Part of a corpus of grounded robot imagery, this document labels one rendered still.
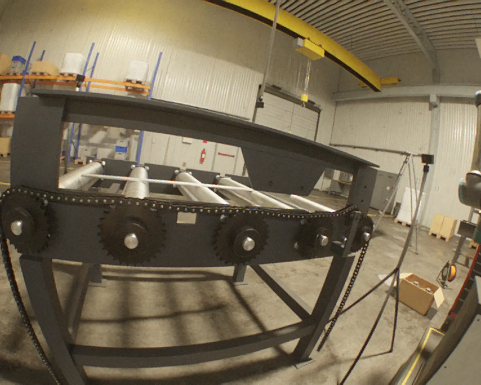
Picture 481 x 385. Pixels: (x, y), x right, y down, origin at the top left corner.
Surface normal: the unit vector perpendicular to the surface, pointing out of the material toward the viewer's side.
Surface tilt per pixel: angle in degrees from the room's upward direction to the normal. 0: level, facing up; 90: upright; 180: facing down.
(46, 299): 90
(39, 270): 90
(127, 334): 0
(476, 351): 90
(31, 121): 90
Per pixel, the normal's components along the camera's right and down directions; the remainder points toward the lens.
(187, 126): 0.41, 0.22
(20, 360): 0.18, -0.97
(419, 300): -0.90, -0.10
